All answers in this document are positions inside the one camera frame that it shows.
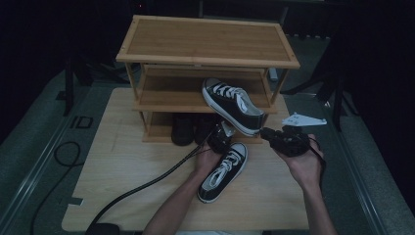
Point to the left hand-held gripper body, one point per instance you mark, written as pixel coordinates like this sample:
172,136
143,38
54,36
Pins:
220,142

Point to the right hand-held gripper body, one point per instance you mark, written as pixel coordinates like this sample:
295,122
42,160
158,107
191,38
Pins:
292,142

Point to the black shoe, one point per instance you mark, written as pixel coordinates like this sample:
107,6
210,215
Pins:
182,130
203,129

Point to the black and white sneaker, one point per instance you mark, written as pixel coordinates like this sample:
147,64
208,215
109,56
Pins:
228,107
208,192

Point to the wooden shoe rack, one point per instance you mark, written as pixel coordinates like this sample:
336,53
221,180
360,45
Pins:
205,42

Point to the person's left hand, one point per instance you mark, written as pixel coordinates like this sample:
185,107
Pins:
207,163

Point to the person's right hand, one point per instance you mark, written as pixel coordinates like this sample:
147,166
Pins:
306,169

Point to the dark metal stand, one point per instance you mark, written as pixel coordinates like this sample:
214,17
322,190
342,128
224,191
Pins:
68,88
337,107

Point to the grey floor fitting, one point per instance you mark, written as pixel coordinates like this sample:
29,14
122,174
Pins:
273,74

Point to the dark rounded object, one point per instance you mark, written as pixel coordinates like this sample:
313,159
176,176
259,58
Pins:
102,229

